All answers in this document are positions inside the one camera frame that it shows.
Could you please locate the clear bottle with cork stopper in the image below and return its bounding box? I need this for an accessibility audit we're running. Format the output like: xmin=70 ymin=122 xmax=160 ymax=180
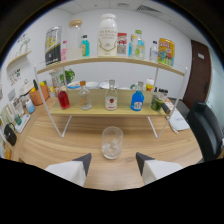
xmin=78 ymin=80 xmax=93 ymax=111

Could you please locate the slim blue bottle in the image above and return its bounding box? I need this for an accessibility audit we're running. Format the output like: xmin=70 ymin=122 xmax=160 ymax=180
xmin=128 ymin=34 xmax=134 ymax=58

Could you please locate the red and white box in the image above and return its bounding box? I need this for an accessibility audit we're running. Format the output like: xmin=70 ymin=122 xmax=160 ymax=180
xmin=116 ymin=32 xmax=128 ymax=57

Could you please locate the clear glass with ice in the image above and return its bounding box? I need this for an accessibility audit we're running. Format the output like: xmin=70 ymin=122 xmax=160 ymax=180
xmin=101 ymin=125 xmax=125 ymax=160

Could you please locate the large white bottle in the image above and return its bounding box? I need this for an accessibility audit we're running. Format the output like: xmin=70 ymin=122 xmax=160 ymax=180
xmin=97 ymin=13 xmax=119 ymax=57

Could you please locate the small blue and white bottle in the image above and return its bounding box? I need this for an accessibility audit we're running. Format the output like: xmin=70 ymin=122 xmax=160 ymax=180
xmin=25 ymin=98 xmax=36 ymax=114

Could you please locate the glass jar with cork lid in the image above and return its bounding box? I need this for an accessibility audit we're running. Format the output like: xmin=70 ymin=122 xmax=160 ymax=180
xmin=66 ymin=18 xmax=84 ymax=61

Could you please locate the clear bottle green cap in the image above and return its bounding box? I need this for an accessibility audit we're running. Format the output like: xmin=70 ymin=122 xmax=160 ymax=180
xmin=132 ymin=29 xmax=146 ymax=61

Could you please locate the dark brown door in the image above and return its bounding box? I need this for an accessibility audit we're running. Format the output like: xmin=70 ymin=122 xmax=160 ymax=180
xmin=182 ymin=39 xmax=213 ymax=110

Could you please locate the white tray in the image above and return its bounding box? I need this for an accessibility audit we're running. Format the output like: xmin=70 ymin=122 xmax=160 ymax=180
xmin=14 ymin=114 xmax=32 ymax=134

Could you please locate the black chair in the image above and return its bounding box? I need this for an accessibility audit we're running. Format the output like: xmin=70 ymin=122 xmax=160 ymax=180
xmin=185 ymin=100 xmax=224 ymax=163

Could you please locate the small pink bottle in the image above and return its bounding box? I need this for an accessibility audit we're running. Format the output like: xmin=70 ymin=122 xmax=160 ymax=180
xmin=60 ymin=40 xmax=68 ymax=63

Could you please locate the blue liquid bottle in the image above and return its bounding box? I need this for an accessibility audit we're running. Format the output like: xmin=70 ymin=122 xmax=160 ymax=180
xmin=130 ymin=81 xmax=145 ymax=112

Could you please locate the red liquid bottle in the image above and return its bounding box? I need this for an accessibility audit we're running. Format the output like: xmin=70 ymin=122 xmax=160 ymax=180
xmin=57 ymin=85 xmax=71 ymax=111

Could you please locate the small clear bottle dark cap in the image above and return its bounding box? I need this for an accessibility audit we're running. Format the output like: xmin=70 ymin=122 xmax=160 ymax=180
xmin=149 ymin=40 xmax=160 ymax=64

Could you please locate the green potted plant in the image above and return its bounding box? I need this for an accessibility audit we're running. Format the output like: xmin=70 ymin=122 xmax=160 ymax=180
xmin=59 ymin=68 xmax=76 ymax=84

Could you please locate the two-tier wooden shelf rack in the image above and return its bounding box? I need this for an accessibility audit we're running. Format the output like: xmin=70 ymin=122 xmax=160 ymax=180
xmin=33 ymin=55 xmax=189 ymax=139

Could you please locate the white bottle red cap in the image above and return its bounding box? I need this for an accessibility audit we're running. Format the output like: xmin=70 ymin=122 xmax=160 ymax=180
xmin=145 ymin=77 xmax=155 ymax=93

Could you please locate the yellow printed can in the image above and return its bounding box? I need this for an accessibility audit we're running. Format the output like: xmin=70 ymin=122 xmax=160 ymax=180
xmin=157 ymin=37 xmax=176 ymax=67

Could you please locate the wooden wall shelf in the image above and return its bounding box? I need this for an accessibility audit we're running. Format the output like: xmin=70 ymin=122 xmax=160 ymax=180
xmin=6 ymin=49 xmax=33 ymax=69

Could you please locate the orange container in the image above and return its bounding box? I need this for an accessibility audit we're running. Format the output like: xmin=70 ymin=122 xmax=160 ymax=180
xmin=29 ymin=83 xmax=51 ymax=106

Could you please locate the clear bottle red label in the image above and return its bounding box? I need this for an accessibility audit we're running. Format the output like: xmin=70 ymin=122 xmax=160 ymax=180
xmin=104 ymin=79 xmax=119 ymax=112

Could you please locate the small teal bottle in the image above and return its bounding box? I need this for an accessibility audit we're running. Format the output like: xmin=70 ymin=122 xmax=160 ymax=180
xmin=81 ymin=34 xmax=91 ymax=58

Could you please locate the black pouch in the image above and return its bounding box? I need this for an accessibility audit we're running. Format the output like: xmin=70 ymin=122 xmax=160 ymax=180
xmin=3 ymin=123 xmax=18 ymax=147

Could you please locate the white cloth bag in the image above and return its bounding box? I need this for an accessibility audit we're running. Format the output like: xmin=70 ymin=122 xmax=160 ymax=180
xmin=168 ymin=108 xmax=191 ymax=132

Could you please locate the glass with lime pieces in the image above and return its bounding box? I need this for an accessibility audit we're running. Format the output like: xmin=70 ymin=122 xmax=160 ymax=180
xmin=149 ymin=91 xmax=166 ymax=112

